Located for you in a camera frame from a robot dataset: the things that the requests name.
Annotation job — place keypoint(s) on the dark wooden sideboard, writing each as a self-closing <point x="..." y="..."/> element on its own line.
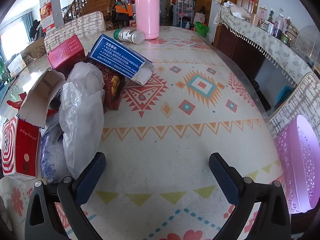
<point x="237" y="47"/>

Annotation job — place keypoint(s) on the wooden staircase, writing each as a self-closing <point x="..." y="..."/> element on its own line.
<point x="92" y="2"/>

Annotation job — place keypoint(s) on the dark liquid bottle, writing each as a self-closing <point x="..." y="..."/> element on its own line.
<point x="279" y="27"/>

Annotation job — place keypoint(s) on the teal plastic container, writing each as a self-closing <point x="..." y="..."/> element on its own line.
<point x="283" y="98"/>

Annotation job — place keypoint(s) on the red cardboard box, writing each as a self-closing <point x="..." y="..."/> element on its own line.
<point x="66" y="53"/>

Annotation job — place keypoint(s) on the grey white small carton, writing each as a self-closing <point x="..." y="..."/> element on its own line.
<point x="37" y="100"/>

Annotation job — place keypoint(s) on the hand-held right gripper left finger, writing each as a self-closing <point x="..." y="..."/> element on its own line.
<point x="92" y="175"/>

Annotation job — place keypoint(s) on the white metal rack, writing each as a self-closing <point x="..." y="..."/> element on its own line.
<point x="183" y="13"/>

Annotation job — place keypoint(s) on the pink thermos bottle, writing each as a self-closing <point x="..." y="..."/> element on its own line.
<point x="147" y="15"/>

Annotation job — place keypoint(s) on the purple plastic basket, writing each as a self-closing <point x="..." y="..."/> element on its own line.
<point x="300" y="165"/>

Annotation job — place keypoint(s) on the red wall calendar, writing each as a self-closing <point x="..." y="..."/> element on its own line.
<point x="47" y="17"/>

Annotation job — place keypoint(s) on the leaf print cloth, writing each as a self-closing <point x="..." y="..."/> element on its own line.
<point x="262" y="37"/>

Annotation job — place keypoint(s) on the red snack packet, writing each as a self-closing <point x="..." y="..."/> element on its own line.
<point x="113" y="85"/>

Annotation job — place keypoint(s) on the blue toothpaste box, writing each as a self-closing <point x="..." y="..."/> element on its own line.
<point x="115" y="55"/>

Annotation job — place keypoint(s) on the mesh food cover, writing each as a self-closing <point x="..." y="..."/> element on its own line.
<point x="308" y="45"/>

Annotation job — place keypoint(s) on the green bag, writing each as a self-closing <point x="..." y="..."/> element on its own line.
<point x="202" y="28"/>

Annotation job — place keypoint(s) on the patterned tablecloth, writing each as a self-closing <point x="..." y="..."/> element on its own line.
<point x="175" y="135"/>

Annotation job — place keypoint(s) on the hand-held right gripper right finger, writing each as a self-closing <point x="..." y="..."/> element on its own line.
<point x="222" y="177"/>

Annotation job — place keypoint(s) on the red white swirl box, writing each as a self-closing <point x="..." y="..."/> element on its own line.
<point x="21" y="150"/>

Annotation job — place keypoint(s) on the white plush toy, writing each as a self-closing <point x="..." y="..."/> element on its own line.
<point x="227" y="4"/>

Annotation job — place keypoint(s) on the white plastic bag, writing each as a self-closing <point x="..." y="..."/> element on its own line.
<point x="82" y="115"/>

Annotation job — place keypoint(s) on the patterned fabric chair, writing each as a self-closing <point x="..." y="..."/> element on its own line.
<point x="75" y="28"/>
<point x="295" y="97"/>

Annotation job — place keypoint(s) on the orange black bag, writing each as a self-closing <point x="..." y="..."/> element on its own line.
<point x="123" y="10"/>

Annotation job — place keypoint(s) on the green capped white bottle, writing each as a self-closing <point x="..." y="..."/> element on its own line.
<point x="128" y="35"/>

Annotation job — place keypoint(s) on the blue white packet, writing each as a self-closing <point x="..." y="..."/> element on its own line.
<point x="51" y="157"/>

